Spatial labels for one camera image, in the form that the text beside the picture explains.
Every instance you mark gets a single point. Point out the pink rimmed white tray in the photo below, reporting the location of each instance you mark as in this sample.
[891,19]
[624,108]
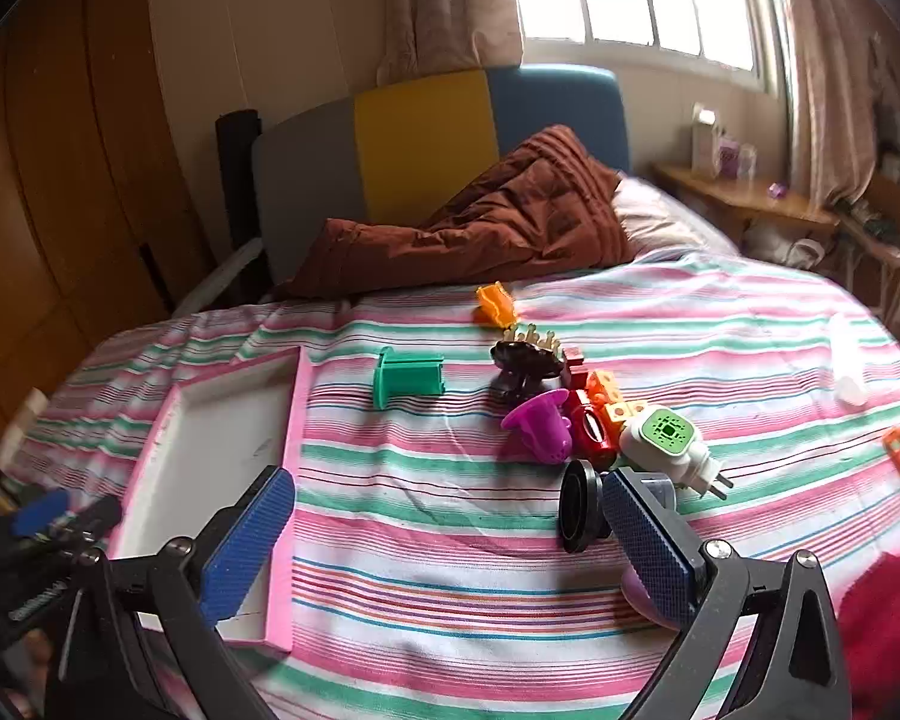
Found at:
[225,420]

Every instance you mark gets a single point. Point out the white bed rail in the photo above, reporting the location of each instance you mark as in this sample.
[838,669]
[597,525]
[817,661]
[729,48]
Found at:
[217,274]

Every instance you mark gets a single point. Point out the purple plastic cup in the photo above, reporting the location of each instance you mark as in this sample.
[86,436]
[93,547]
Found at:
[544,420]

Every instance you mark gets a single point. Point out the purple small box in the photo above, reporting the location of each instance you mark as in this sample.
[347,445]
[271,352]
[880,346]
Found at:
[729,157]

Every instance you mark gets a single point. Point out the small purple wrapper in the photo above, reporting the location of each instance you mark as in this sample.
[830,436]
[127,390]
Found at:
[778,190]

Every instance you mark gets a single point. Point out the beige curtain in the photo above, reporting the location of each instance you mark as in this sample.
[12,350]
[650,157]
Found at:
[450,7]
[825,75]

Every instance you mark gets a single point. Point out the dark brown hair claw clip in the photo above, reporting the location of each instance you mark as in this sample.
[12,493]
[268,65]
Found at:
[525,366]

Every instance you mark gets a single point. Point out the white bag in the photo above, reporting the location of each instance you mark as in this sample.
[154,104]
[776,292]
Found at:
[784,247]

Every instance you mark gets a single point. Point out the purple oval plastic case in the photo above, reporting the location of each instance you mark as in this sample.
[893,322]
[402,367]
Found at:
[634,592]

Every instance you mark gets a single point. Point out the white green plug-in diffuser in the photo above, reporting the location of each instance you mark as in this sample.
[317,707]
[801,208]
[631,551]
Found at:
[664,435]

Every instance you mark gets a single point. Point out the grey yellow blue headboard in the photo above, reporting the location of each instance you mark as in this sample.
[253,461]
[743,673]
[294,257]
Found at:
[420,142]

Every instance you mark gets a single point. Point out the clear small jar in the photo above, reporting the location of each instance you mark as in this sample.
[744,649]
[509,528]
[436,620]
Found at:
[748,163]

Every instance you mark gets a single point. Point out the white plastic post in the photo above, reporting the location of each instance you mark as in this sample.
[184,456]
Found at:
[22,424]

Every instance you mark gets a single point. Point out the orange building blocks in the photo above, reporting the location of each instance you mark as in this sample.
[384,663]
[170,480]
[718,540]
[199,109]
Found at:
[607,388]

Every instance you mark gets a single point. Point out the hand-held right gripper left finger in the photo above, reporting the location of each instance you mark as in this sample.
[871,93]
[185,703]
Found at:
[246,547]

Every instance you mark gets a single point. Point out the green plastic spool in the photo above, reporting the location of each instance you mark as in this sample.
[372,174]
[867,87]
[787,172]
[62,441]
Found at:
[409,379]

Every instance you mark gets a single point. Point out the wooden side table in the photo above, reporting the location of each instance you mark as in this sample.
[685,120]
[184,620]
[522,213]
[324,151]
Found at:
[742,199]

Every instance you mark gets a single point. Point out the red cloth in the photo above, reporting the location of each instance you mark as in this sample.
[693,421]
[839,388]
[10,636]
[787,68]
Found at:
[885,630]

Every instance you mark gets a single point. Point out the red plastic toy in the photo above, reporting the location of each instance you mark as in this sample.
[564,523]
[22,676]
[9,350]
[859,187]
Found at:
[592,435]

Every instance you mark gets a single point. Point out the clear jar with black lid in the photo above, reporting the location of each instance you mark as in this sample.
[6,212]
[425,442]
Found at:
[577,502]

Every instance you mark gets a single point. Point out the light pink pillow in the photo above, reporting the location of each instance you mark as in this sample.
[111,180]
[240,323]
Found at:
[656,221]

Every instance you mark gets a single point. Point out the white plastic tube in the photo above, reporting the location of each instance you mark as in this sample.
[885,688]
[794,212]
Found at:
[851,386]

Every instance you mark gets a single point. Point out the white carton box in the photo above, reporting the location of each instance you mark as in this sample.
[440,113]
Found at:
[705,139]

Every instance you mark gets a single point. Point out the brown quilted blanket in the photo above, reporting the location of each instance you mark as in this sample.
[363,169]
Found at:
[495,225]

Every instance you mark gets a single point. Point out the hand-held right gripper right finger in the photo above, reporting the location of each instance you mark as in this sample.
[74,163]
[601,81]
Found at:
[649,551]

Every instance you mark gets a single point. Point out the orange toy bin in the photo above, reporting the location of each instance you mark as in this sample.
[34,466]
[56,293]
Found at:
[495,304]

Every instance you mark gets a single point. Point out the striped bed sheet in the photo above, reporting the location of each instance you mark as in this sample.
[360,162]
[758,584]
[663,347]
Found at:
[435,540]

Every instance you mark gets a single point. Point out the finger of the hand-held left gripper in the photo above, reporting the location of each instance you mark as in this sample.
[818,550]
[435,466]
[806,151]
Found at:
[41,514]
[94,517]

